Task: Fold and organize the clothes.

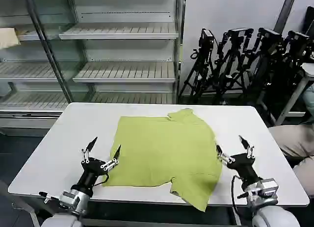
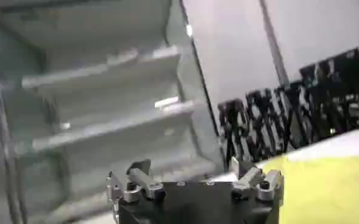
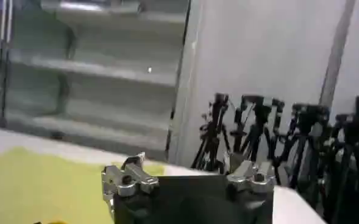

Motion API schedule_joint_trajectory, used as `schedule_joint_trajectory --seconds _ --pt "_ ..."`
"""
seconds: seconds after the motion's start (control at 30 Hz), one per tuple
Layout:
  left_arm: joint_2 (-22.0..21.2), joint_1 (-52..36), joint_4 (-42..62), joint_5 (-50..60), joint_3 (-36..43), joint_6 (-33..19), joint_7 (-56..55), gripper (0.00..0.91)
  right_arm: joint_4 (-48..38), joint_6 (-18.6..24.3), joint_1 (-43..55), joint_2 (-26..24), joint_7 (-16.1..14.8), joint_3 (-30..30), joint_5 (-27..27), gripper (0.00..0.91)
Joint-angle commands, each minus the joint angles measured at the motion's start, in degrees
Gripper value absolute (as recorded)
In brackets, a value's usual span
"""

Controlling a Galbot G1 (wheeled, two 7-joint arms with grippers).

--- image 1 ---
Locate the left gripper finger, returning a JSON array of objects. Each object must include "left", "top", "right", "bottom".
[
  {"left": 100, "top": 145, "right": 122, "bottom": 171},
  {"left": 80, "top": 136, "right": 98, "bottom": 165}
]

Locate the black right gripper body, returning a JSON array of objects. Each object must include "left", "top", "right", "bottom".
[{"left": 226, "top": 152, "right": 263, "bottom": 186}]

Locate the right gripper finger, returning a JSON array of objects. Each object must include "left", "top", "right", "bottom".
[
  {"left": 238, "top": 135, "right": 256, "bottom": 159},
  {"left": 215, "top": 144, "right": 236, "bottom": 164}
]

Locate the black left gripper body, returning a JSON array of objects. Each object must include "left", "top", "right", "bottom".
[{"left": 77, "top": 157, "right": 110, "bottom": 191}]

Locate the green shirt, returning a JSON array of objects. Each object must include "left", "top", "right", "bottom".
[{"left": 102, "top": 108, "right": 223, "bottom": 212}]

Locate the person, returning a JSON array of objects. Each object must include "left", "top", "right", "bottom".
[{"left": 268, "top": 84, "right": 314, "bottom": 199}]

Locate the grey small side table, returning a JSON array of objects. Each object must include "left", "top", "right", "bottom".
[{"left": 272, "top": 62, "right": 314, "bottom": 126}]

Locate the grey open shelving unit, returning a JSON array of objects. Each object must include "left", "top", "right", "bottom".
[{"left": 58, "top": 0, "right": 183, "bottom": 105}]

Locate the glass-fronted shelf cabinet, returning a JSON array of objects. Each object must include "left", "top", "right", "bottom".
[{"left": 0, "top": 0, "right": 75, "bottom": 137}]

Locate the beige folded cloth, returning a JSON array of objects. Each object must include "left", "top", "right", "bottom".
[{"left": 0, "top": 27, "right": 21, "bottom": 50}]

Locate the dark monitor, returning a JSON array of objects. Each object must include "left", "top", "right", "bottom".
[{"left": 303, "top": 5, "right": 314, "bottom": 38}]

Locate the grey slanted metal beam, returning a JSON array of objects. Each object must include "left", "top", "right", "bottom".
[{"left": 273, "top": 0, "right": 299, "bottom": 29}]

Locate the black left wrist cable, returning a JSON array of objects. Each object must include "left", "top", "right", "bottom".
[{"left": 94, "top": 172, "right": 109, "bottom": 188}]

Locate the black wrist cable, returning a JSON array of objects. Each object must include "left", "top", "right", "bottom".
[
  {"left": 231, "top": 175, "right": 243, "bottom": 222},
  {"left": 94, "top": 172, "right": 109, "bottom": 188}
]

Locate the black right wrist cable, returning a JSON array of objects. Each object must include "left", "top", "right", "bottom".
[{"left": 231, "top": 175, "right": 243, "bottom": 222}]

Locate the grey metal table frame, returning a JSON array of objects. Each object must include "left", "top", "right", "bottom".
[{"left": 7, "top": 194, "right": 248, "bottom": 227}]

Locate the black tripod with wide camera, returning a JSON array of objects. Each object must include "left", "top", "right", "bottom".
[
  {"left": 245, "top": 27, "right": 287, "bottom": 112},
  {"left": 212, "top": 27, "right": 255, "bottom": 105},
  {"left": 277, "top": 29, "right": 312, "bottom": 115}
]

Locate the black tripod with box camera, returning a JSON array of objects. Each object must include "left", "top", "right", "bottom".
[{"left": 178, "top": 28, "right": 218, "bottom": 101}]

